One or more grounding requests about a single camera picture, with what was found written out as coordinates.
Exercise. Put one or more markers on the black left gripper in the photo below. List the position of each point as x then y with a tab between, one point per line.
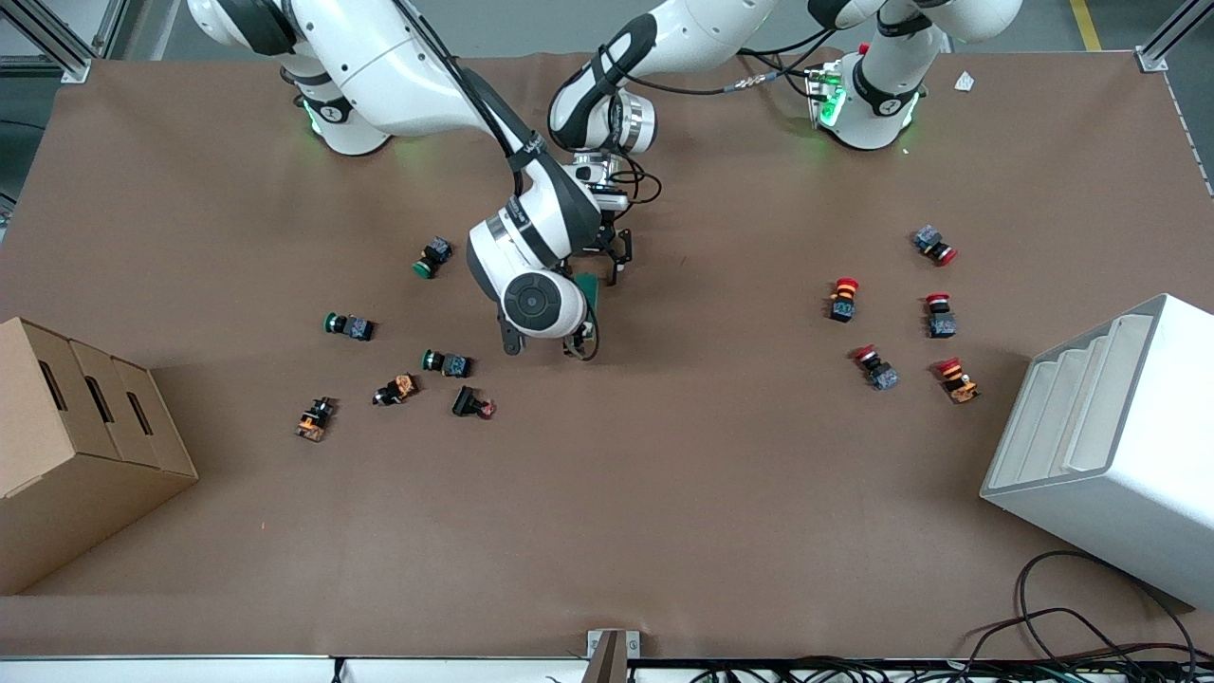
615	249

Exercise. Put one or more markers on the green load switch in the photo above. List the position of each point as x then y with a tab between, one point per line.
592	289

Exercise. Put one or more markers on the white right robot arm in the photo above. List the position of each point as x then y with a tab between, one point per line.
379	57

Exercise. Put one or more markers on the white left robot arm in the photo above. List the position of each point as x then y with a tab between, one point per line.
683	28

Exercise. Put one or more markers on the green push button blue body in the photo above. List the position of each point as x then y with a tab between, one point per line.
348	325
446	362
432	256

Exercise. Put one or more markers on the black push button red lens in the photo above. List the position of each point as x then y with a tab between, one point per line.
472	403

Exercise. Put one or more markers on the black push button orange body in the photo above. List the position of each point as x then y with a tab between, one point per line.
395	389
315	418

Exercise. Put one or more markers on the brown table cover sheet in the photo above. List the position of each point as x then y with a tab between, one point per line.
664	522

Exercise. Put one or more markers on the red mushroom button blue body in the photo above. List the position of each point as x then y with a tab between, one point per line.
875	367
934	244
940	315

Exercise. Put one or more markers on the red mushroom button orange body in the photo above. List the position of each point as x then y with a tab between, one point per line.
958	379

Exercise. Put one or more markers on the small white paper scrap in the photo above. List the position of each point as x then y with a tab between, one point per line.
965	81

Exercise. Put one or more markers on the brown cardboard box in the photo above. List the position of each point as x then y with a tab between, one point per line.
85	493

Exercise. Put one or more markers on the white stepped rack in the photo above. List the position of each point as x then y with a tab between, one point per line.
1138	493

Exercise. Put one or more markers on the grey metal camera bracket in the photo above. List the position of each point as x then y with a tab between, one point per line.
607	659

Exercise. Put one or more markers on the aluminium frame profile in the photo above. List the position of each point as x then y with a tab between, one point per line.
1171	33
52	47

